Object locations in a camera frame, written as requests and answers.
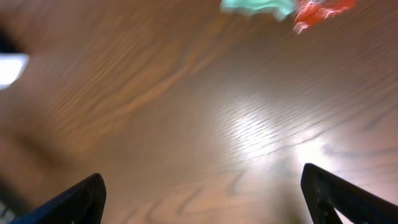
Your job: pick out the mint green wipes packet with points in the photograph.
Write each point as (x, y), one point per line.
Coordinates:
(280, 9)

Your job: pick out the white barcode scanner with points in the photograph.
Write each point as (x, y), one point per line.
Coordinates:
(11, 68)

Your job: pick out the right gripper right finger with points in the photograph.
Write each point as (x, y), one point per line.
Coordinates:
(327, 195)

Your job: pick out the orange snack bar wrapper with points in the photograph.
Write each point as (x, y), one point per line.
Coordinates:
(310, 12)

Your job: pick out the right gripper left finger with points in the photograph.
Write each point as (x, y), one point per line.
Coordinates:
(81, 204)

